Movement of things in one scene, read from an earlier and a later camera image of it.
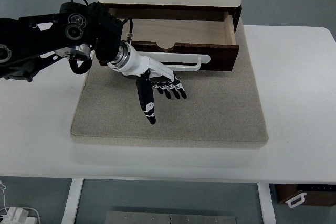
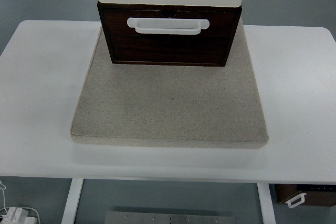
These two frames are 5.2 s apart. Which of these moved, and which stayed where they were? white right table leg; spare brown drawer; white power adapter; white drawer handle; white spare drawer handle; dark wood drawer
Moved: white drawer handle; dark wood drawer
Stayed: white power adapter; white spare drawer handle; white right table leg; spare brown drawer
